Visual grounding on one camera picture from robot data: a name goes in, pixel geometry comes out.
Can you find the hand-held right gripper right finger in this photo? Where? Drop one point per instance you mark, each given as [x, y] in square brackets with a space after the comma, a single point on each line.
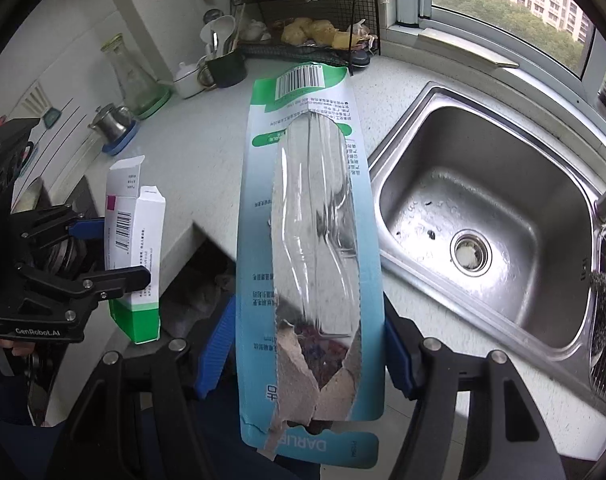
[399, 360]

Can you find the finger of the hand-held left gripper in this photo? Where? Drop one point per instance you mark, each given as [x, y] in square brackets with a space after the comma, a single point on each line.
[90, 227]
[128, 278]

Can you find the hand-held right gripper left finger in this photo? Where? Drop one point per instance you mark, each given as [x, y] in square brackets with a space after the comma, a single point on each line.
[215, 355]

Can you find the white green cardboard box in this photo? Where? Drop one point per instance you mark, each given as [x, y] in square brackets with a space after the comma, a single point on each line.
[133, 240]

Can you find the teal toothbrush blister package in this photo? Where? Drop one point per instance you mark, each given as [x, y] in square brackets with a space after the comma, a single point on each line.
[263, 200]

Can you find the person's right leg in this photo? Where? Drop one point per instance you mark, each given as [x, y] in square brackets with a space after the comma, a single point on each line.
[228, 440]

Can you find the person's leg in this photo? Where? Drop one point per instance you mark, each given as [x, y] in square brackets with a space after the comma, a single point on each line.
[228, 440]
[13, 440]

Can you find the blue coaster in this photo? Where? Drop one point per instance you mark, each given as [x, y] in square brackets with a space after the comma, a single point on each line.
[122, 142]

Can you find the steel teapot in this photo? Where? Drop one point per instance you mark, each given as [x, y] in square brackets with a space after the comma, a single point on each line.
[110, 123]

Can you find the person's left leg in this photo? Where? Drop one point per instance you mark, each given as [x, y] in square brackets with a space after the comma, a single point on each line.
[13, 440]

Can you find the glass carafe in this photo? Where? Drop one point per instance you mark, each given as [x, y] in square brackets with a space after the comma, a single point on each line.
[133, 85]

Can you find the white lidded jar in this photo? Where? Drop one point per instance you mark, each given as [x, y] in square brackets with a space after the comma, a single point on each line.
[188, 81]

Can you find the stainless steel sink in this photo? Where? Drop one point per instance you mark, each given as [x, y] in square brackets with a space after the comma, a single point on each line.
[483, 200]

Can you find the dark green utensil cup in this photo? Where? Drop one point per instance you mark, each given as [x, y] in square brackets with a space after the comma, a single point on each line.
[228, 71]

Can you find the white spatula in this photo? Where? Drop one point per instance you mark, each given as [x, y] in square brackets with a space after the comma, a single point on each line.
[208, 36]

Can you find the white ladle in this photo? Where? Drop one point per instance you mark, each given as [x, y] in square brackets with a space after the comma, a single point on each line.
[224, 27]

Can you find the garlic bulb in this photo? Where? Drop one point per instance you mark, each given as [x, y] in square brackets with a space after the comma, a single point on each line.
[255, 31]

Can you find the ginger root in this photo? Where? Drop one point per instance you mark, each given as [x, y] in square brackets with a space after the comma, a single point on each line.
[348, 40]
[303, 30]

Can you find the black round lid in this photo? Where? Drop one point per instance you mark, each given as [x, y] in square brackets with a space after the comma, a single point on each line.
[360, 58]

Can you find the white window sill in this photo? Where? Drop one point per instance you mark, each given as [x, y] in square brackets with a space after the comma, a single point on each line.
[463, 46]

